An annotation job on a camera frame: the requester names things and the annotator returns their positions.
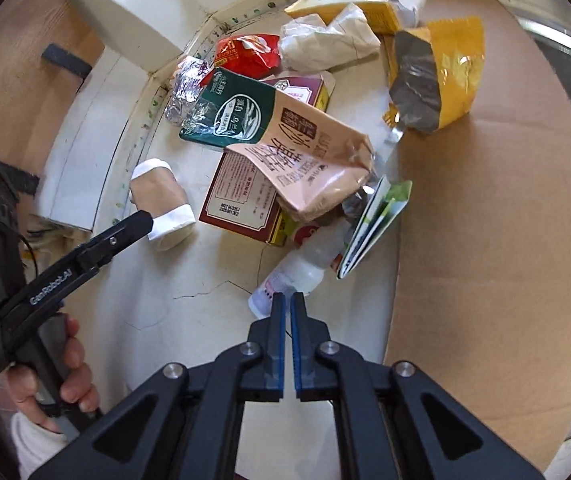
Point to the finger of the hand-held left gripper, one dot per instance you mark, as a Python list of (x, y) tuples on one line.
[(120, 235)]

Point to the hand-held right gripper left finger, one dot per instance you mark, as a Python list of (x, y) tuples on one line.
[(278, 340)]

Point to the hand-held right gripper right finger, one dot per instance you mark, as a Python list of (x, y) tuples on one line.
[(299, 340)]

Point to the brown and white paper cup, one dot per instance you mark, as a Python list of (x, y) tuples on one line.
[(158, 195)]

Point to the white plastic bottle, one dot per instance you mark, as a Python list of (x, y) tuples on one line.
[(295, 270)]

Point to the dark red cardboard box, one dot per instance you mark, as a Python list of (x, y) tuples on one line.
[(238, 200)]

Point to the green and white leaflet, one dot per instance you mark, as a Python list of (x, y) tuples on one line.
[(378, 220)]

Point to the silver foil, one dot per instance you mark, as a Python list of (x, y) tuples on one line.
[(188, 87)]

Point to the green packet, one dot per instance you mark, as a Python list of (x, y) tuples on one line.
[(225, 110)]

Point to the beige paper pouch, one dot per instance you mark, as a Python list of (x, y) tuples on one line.
[(310, 165)]

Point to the red snack bag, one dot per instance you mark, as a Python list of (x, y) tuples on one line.
[(245, 57)]

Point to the white paper bag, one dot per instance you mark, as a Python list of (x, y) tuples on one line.
[(325, 42)]

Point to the yellow foil snack bag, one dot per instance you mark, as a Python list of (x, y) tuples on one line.
[(458, 75)]

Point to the yellow and white carton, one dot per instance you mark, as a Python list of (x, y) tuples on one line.
[(365, 10)]

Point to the person's left forearm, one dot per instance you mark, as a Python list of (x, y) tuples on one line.
[(35, 447)]

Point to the person's left hand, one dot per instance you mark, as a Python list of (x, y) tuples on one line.
[(72, 350)]

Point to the brown cardboard sheet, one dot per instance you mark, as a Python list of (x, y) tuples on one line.
[(490, 235)]

